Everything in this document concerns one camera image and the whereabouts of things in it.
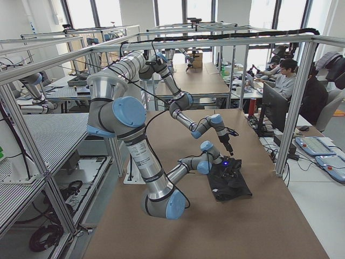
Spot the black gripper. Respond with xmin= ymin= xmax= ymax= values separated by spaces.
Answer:
xmin=217 ymin=128 xmax=239 ymax=156
xmin=220 ymin=158 xmax=242 ymax=178

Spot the black graphic t-shirt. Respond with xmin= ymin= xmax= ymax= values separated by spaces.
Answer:
xmin=207 ymin=156 xmax=252 ymax=202

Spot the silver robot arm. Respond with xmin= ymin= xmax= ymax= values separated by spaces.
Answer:
xmin=103 ymin=51 xmax=238 ymax=155
xmin=87 ymin=72 xmax=225 ymax=220

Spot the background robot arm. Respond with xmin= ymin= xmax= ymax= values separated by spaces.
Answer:
xmin=19 ymin=72 xmax=57 ymax=114

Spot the red thermos bottle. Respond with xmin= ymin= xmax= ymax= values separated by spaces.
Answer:
xmin=248 ymin=98 xmax=256 ymax=117

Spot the black computer monitor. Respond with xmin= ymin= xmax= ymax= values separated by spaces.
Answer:
xmin=256 ymin=84 xmax=289 ymax=137

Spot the black computer mouse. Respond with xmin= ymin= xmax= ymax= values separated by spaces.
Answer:
xmin=298 ymin=125 xmax=309 ymax=132

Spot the cardboard box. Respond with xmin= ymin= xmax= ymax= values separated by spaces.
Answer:
xmin=192 ymin=52 xmax=203 ymax=69

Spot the person in grey hoodie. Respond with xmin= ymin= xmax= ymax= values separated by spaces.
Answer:
xmin=256 ymin=59 xmax=298 ymax=100

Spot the far blue teach pendant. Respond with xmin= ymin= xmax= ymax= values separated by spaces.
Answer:
xmin=295 ymin=137 xmax=336 ymax=157

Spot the blue teach pendant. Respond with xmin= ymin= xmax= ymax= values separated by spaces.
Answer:
xmin=295 ymin=137 xmax=336 ymax=157
xmin=315 ymin=155 xmax=345 ymax=183

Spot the person in black jacket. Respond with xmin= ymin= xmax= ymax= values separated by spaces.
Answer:
xmin=299 ymin=63 xmax=328 ymax=125

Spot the near blue teach pendant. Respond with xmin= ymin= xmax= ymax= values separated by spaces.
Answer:
xmin=315 ymin=155 xmax=345 ymax=183

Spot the aluminium frame cage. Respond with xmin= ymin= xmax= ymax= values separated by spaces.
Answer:
xmin=0 ymin=32 xmax=321 ymax=235

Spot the black cable conduit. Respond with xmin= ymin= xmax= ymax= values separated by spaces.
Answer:
xmin=120 ymin=27 xmax=321 ymax=52

